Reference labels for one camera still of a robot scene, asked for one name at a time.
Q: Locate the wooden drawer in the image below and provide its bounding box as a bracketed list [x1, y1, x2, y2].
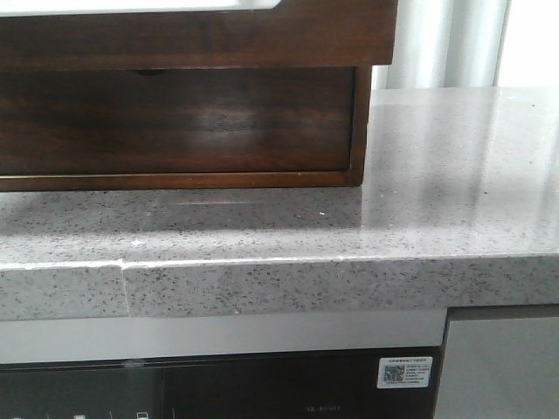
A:
[1, 1, 397, 71]
[0, 65, 355, 176]

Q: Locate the dark wooden drawer cabinet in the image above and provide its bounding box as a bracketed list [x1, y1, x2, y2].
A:
[0, 65, 372, 192]

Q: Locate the black built-in appliance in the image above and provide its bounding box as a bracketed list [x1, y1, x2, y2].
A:
[1, 347, 441, 418]

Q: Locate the white QR code sticker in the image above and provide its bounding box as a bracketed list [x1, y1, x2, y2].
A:
[376, 356, 434, 389]

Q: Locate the white grey curtain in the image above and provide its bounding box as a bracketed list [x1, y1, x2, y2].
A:
[372, 1, 510, 89]

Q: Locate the grey cabinet door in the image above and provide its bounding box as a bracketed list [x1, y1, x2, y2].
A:
[435, 305, 558, 418]

